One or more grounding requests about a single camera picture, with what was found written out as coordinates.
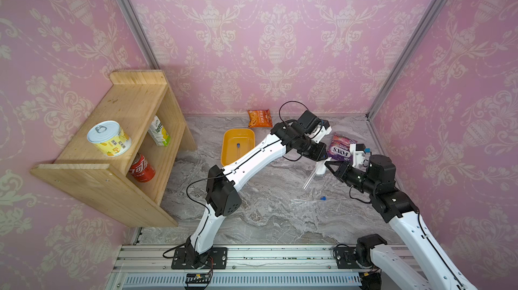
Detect red cola can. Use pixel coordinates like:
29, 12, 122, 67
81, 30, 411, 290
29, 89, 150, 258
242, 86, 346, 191
128, 153, 155, 183

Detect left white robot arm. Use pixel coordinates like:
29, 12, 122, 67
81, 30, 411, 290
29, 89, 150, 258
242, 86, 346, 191
184, 110, 332, 268

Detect purple candy bag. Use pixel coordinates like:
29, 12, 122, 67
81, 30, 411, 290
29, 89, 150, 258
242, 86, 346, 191
327, 133, 357, 162

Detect yellow plastic tray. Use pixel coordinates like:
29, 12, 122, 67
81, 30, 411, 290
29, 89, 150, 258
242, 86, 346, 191
221, 128, 256, 166

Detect green white drink carton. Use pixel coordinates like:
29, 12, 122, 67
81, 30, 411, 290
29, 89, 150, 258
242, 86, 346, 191
148, 115, 171, 146

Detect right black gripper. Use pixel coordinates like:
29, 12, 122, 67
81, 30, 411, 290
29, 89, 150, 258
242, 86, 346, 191
326, 160, 380, 198

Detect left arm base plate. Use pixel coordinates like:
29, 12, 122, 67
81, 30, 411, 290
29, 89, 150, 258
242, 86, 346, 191
171, 247, 228, 270

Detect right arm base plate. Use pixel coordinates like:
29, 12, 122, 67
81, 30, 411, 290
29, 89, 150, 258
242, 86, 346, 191
332, 244, 362, 270

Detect yellow tin can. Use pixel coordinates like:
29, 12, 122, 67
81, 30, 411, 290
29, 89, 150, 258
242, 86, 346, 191
87, 121, 132, 157

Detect aluminium corner post left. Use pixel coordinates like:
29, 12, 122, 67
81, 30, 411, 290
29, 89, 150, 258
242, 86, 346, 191
116, 0, 160, 70

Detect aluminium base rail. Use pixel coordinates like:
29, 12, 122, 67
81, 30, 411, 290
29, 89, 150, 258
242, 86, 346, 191
104, 243, 462, 290

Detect wooden shelf unit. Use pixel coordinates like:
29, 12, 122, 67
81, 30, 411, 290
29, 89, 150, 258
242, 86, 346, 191
30, 70, 197, 227

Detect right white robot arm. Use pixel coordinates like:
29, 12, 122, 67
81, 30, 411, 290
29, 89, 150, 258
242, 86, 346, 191
325, 155, 475, 289

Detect orange snack bag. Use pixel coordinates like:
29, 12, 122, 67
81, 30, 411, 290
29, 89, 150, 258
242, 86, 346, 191
248, 109, 273, 128

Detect aluminium corner post right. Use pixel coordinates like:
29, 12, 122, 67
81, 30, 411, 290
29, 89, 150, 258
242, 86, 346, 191
366, 0, 470, 121

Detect aluminium corner post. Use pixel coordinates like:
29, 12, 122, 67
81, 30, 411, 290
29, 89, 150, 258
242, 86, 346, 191
116, 0, 160, 70
366, 0, 470, 121

